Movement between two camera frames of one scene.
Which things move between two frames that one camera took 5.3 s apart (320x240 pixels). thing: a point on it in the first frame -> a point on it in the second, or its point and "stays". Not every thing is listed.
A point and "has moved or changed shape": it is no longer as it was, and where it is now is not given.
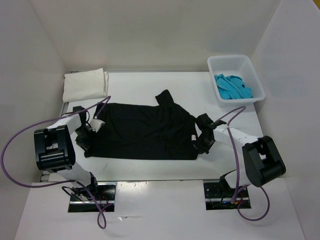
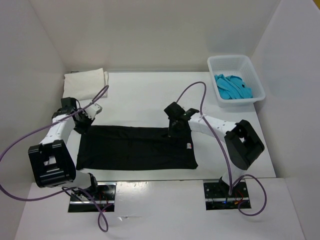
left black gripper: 85,145 -> 89,122
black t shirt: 163,131 has moved or changed shape
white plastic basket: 234,80 stays
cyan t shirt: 232,87 stays
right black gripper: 205,149 -> 172,134
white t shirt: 86,85 stays
